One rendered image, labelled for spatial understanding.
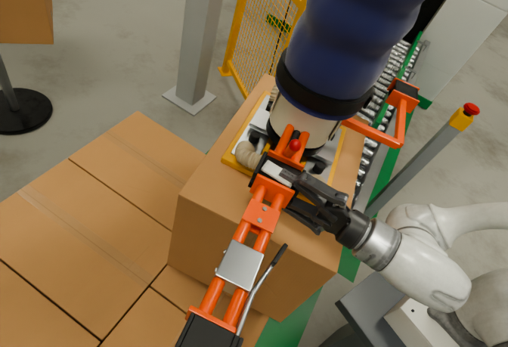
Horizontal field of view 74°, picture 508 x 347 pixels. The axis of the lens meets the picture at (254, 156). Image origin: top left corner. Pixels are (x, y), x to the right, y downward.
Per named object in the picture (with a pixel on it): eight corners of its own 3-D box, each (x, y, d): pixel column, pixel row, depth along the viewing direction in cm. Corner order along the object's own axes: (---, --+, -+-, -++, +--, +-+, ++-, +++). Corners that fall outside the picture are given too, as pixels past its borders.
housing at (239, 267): (225, 248, 60) (230, 237, 57) (259, 265, 60) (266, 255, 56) (208, 283, 55) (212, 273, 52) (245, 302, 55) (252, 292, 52)
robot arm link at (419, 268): (371, 285, 63) (372, 250, 75) (448, 336, 60) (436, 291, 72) (406, 244, 59) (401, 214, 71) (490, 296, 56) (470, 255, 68)
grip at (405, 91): (386, 88, 111) (394, 76, 108) (410, 100, 111) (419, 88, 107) (385, 102, 106) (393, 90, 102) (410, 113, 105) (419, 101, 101)
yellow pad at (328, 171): (315, 119, 108) (322, 107, 104) (344, 131, 108) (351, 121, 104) (286, 194, 85) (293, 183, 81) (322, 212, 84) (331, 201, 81)
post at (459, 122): (354, 215, 225) (460, 106, 152) (363, 221, 224) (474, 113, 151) (351, 223, 220) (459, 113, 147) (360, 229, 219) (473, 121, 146)
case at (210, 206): (239, 147, 147) (264, 72, 118) (322, 187, 144) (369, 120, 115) (165, 264, 105) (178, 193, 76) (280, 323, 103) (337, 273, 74)
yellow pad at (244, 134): (262, 94, 109) (267, 82, 105) (290, 106, 109) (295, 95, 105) (219, 162, 86) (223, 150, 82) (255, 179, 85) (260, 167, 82)
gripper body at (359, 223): (367, 238, 61) (322, 211, 62) (345, 258, 67) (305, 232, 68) (376, 210, 66) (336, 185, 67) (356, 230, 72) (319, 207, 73)
